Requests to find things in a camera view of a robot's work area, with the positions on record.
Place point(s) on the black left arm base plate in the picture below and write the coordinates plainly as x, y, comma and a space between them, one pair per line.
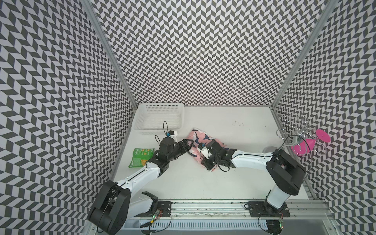
163, 206

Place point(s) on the green snack packet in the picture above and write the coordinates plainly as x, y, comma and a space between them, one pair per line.
140, 156

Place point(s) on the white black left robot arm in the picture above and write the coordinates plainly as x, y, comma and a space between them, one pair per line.
118, 201

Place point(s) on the chrome wire glass rack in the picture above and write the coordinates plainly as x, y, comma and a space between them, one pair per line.
290, 132

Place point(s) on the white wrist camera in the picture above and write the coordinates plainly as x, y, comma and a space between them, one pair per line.
172, 134
204, 153

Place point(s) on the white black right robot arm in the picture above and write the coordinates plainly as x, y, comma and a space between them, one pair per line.
287, 173

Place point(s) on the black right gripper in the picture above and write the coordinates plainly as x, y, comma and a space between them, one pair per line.
205, 162

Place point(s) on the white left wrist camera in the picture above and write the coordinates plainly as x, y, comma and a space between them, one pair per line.
172, 134

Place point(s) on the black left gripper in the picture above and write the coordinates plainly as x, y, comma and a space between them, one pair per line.
186, 147

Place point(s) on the aluminium corner post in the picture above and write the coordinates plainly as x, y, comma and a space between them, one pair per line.
92, 17
327, 11

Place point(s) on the aluminium right corner post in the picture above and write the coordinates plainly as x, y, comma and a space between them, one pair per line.
327, 11

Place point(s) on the pink shark print shorts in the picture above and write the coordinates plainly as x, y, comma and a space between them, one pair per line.
200, 137

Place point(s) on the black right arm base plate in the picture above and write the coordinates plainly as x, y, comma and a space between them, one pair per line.
263, 209

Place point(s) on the aluminium left corner post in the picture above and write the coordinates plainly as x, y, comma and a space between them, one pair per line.
92, 17

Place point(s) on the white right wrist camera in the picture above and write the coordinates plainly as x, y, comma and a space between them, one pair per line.
204, 153

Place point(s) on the white perforated plastic basket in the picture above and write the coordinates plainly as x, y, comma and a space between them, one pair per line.
154, 118

